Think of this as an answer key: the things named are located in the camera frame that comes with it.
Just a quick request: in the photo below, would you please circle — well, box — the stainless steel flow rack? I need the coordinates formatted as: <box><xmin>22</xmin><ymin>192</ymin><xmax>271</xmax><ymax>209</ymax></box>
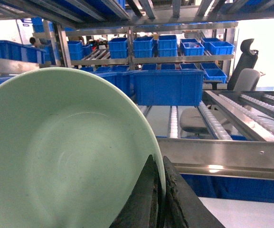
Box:
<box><xmin>0</xmin><ymin>0</ymin><xmax>274</xmax><ymax>181</ymax></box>

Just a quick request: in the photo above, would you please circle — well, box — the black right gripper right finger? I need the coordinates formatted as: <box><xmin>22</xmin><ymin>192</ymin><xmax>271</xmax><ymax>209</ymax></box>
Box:
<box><xmin>163</xmin><ymin>156</ymin><xmax>224</xmax><ymax>228</ymax></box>

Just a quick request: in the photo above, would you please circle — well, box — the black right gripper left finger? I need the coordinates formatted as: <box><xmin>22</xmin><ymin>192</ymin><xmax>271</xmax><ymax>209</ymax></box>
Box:
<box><xmin>110</xmin><ymin>155</ymin><xmax>162</xmax><ymax>228</ymax></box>

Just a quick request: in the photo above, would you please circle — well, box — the green bowl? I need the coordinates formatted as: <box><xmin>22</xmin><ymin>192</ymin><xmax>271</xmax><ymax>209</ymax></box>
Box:
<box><xmin>0</xmin><ymin>67</ymin><xmax>166</xmax><ymax>228</ymax></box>

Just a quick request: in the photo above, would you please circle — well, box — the background steel shelving unit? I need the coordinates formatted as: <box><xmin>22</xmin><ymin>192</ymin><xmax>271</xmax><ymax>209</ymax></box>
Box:
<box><xmin>56</xmin><ymin>21</ymin><xmax>239</xmax><ymax>84</ymax></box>

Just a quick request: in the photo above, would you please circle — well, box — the grey office chair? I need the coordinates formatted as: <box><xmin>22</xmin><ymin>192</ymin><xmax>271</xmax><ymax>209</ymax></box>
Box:
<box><xmin>180</xmin><ymin>38</ymin><xmax>265</xmax><ymax>138</ymax></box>

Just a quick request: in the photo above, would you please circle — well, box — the large blue bin left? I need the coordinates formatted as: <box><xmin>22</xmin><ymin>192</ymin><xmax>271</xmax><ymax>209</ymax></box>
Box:
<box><xmin>0</xmin><ymin>40</ymin><xmax>46</xmax><ymax>64</ymax></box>

